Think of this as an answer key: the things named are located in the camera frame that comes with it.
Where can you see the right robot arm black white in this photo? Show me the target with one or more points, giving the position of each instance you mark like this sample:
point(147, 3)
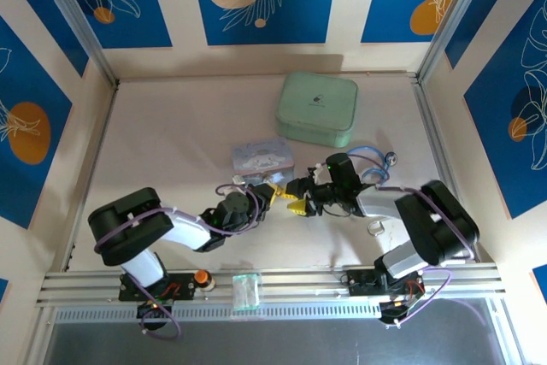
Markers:
point(431, 219)

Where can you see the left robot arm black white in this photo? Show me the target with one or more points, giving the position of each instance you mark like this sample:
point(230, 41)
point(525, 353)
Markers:
point(137, 224)

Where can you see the lilac cartoon dog tin box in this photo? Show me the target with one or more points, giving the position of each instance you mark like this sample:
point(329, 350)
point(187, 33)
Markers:
point(260, 160)

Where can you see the blue tube stethoscope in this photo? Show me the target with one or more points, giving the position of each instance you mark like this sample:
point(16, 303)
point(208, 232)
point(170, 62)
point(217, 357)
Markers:
point(391, 159)

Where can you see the mint green zip case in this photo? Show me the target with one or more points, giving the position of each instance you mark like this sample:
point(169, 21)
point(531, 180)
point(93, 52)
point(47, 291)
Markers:
point(318, 106)

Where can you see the orange emergency stop button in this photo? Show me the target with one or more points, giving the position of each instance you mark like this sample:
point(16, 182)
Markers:
point(201, 277)

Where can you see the clear plastic bag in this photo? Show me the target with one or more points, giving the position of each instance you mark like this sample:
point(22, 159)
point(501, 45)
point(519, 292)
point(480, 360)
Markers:
point(245, 292)

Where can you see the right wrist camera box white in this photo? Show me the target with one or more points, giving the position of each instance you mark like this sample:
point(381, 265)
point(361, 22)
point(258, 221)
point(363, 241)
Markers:
point(319, 173)

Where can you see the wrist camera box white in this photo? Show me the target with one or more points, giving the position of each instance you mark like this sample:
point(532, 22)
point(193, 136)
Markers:
point(319, 173)
point(238, 179)

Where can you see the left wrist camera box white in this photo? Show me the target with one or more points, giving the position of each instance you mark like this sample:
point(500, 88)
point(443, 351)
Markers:
point(238, 179)

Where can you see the aluminium table edge rail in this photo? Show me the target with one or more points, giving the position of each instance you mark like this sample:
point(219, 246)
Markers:
point(299, 281)

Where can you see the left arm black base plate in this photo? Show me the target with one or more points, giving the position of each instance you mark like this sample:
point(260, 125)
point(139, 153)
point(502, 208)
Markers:
point(181, 288)

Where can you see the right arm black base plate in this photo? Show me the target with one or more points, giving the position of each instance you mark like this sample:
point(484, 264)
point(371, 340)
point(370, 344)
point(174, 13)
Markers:
point(361, 284)

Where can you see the aluminium side rail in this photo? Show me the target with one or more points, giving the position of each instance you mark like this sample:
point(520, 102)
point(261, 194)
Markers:
point(436, 143)

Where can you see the aluminium frame post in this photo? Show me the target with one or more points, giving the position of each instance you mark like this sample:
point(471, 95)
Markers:
point(453, 14)
point(81, 27)

